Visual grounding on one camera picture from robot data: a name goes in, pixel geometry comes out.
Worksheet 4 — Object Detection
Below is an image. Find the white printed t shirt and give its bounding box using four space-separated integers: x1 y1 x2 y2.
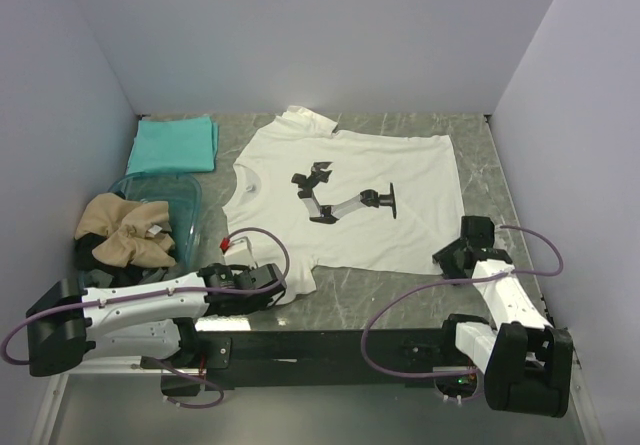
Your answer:
224 106 464 302

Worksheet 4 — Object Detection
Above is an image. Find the folded teal t shirt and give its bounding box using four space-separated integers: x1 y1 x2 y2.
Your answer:
126 116 218 175

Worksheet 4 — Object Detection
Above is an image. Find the aluminium rail frame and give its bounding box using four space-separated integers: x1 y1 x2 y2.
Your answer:
29 327 601 445

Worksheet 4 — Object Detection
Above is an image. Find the beige t shirt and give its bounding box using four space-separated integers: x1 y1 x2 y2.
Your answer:
74 193 176 268

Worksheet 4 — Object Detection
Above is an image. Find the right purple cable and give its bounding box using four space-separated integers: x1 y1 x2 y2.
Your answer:
360 223 566 402

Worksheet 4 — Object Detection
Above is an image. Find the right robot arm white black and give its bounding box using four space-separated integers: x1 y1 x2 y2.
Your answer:
433 215 574 418

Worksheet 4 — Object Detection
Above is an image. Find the purple cable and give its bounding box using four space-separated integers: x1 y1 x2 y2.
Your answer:
0 225 291 410
360 223 566 402

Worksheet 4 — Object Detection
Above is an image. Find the grey t shirt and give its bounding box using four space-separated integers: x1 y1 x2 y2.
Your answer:
81 268 168 288

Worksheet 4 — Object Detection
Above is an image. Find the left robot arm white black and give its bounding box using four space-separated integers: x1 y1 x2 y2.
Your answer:
27 264 286 377

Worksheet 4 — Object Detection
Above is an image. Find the clear blue plastic bin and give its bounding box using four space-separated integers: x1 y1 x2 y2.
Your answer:
105 174 201 273

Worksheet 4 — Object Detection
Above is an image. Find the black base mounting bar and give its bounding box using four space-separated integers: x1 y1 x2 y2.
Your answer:
171 329 472 390

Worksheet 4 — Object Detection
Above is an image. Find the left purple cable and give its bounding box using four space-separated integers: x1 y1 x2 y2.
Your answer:
0 225 291 410

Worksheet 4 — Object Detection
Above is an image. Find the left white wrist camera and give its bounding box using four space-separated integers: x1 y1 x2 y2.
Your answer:
220 237 257 269

